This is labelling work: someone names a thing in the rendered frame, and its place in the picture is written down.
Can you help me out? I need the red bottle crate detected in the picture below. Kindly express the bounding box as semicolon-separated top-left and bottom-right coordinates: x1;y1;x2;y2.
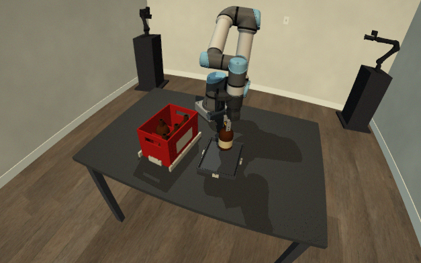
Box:
137;105;198;167

